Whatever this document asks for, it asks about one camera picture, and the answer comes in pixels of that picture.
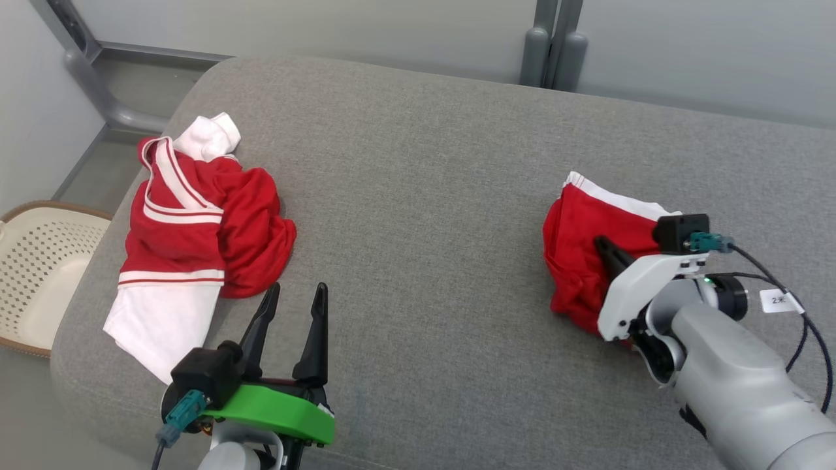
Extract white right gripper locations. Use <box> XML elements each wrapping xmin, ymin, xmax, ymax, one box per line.
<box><xmin>594</xmin><ymin>235</ymin><xmax>710</xmax><ymax>343</ymax></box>

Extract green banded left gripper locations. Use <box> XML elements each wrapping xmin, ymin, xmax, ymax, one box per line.
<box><xmin>201</xmin><ymin>281</ymin><xmax>337</xmax><ymax>470</ymax></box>

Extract red shorts white waistband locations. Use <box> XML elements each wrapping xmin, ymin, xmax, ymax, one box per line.
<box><xmin>542</xmin><ymin>171</ymin><xmax>683</xmax><ymax>341</ymax></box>

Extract red white striped shirt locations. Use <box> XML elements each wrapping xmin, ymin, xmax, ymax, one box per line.
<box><xmin>103</xmin><ymin>112</ymin><xmax>298</xmax><ymax>384</ymax></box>

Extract cream perforated laundry basket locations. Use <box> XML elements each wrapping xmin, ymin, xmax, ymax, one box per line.
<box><xmin>0</xmin><ymin>200</ymin><xmax>113</xmax><ymax>358</ymax></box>

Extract right cable teal connector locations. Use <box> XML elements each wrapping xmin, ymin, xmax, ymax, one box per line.
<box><xmin>684</xmin><ymin>232</ymin><xmax>834</xmax><ymax>415</ymax></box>

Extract cable teal connector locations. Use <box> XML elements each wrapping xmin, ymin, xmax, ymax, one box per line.
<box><xmin>152</xmin><ymin>389</ymin><xmax>210</xmax><ymax>470</ymax></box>
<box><xmin>684</xmin><ymin>232</ymin><xmax>834</xmax><ymax>415</ymax></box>

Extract left cable teal connector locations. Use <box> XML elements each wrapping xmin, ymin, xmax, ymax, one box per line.
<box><xmin>152</xmin><ymin>389</ymin><xmax>210</xmax><ymax>470</ymax></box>

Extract white printed cable label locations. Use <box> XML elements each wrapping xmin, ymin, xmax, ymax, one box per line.
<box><xmin>760</xmin><ymin>289</ymin><xmax>805</xmax><ymax>314</ymax></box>

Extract thin black cable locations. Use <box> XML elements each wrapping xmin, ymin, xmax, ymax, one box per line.
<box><xmin>709</xmin><ymin>272</ymin><xmax>811</xmax><ymax>374</ymax></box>

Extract grey partition post double foot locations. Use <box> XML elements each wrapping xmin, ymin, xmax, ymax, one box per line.
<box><xmin>519</xmin><ymin>0</ymin><xmax>588</xmax><ymax>92</ymax></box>

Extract grey partition post curved foot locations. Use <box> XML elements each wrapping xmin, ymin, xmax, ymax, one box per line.
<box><xmin>29</xmin><ymin>0</ymin><xmax>170</xmax><ymax>134</ymax></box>

